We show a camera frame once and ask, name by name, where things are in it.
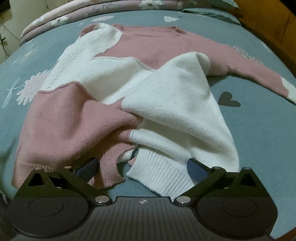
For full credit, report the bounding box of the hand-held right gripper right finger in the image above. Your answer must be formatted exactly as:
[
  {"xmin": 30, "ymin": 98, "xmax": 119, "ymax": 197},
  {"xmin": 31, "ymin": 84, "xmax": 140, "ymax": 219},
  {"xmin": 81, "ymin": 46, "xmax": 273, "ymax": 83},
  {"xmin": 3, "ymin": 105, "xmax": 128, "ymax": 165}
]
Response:
[{"xmin": 173, "ymin": 159, "xmax": 264, "ymax": 206}]

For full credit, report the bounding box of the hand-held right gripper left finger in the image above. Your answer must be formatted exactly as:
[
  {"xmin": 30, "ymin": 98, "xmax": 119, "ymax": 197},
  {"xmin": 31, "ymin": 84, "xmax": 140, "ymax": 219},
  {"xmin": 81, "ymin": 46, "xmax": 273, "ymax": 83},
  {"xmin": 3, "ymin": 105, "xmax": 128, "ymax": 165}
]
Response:
[{"xmin": 23, "ymin": 157, "xmax": 112, "ymax": 206}]

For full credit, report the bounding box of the pink and white sweater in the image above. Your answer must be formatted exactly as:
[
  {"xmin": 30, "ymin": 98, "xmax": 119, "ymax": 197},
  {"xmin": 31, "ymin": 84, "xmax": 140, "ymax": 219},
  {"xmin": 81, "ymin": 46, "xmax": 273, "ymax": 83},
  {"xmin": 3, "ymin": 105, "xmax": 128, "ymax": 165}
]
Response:
[{"xmin": 11, "ymin": 23, "xmax": 296, "ymax": 202}]

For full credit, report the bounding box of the bed with floral grey-blue sheet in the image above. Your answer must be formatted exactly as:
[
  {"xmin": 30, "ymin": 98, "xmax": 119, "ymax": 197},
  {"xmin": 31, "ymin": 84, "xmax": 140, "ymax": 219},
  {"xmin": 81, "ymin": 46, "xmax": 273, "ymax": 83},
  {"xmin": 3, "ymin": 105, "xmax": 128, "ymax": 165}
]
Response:
[{"xmin": 0, "ymin": 7, "xmax": 296, "ymax": 209}]

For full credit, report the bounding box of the flat grey-blue pillow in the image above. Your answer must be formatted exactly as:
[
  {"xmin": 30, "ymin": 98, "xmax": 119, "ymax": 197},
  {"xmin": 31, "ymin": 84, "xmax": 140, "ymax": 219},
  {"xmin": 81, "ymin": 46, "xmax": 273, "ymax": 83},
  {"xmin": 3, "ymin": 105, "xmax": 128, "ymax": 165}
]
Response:
[{"xmin": 183, "ymin": 8, "xmax": 241, "ymax": 25}]

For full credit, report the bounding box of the wooden headboard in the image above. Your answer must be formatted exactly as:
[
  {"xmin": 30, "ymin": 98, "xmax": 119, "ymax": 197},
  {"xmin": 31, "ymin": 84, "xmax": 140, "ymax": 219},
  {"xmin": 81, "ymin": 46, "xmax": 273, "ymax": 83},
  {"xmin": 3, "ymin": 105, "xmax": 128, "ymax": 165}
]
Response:
[{"xmin": 233, "ymin": 0, "xmax": 296, "ymax": 77}]

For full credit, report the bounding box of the mauve floral quilt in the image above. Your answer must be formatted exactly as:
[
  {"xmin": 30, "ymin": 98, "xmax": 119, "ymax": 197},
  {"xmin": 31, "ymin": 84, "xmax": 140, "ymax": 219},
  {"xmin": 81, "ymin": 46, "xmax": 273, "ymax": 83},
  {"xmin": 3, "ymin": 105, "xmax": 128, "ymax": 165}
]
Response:
[{"xmin": 20, "ymin": 0, "xmax": 222, "ymax": 45}]

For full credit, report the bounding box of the dangling wall cable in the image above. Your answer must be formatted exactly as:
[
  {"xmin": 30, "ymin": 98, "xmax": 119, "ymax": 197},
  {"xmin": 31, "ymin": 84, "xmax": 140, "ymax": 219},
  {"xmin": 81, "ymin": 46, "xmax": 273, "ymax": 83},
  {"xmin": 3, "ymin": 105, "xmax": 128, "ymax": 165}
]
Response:
[{"xmin": 0, "ymin": 14, "xmax": 10, "ymax": 54}]

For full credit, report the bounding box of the black wall screen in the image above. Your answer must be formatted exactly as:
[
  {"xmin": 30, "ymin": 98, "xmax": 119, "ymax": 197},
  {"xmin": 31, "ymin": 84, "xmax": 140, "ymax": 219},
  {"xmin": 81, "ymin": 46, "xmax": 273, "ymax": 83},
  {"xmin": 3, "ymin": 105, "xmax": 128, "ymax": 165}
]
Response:
[{"xmin": 0, "ymin": 0, "xmax": 11, "ymax": 13}]

